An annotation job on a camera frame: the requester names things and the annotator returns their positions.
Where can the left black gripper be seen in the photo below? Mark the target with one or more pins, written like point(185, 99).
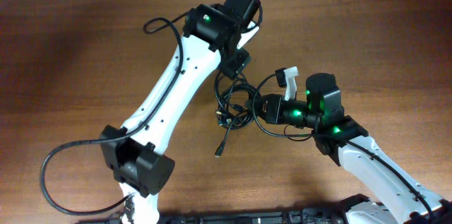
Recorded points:
point(232, 69)

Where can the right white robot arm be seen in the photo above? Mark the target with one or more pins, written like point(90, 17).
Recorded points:
point(350, 146)

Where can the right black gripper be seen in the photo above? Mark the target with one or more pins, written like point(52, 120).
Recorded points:
point(275, 107)

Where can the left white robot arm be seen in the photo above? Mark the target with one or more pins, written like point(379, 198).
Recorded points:
point(212, 39)

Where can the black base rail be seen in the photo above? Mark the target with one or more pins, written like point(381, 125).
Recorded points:
point(308, 215)

